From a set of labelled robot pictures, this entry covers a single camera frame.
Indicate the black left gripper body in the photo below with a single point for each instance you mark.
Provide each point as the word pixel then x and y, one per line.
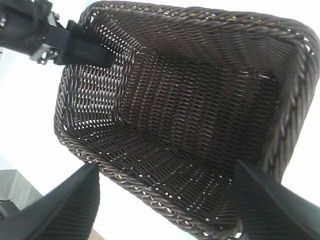
pixel 22 27

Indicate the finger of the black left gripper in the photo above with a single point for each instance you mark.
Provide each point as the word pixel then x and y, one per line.
pixel 82 50

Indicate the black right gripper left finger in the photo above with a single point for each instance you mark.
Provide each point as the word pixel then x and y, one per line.
pixel 62 215

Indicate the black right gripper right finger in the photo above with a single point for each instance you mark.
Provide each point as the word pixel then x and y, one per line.
pixel 275 212

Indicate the dark brown wicker basket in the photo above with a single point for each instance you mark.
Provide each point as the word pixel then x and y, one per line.
pixel 187 100

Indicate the grey textured block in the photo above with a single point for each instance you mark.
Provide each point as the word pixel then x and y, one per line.
pixel 17 187

